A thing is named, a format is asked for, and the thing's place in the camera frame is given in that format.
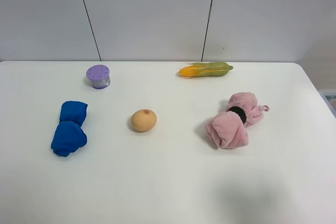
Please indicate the blue towel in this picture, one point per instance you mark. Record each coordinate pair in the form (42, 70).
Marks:
(69, 136)

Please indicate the tan egg-shaped ball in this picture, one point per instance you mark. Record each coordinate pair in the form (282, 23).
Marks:
(143, 120)

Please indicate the toy corn cob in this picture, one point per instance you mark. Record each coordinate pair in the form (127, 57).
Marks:
(205, 69)

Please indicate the pink rolled towel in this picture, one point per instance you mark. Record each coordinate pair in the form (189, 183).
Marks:
(226, 129)

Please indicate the purple lidded round container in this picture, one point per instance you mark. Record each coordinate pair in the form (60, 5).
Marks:
(99, 76)

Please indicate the black elastic band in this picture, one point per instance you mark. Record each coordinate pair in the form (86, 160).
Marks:
(240, 112)

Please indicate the clear plastic bin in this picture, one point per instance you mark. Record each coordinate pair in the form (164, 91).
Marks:
(329, 96)

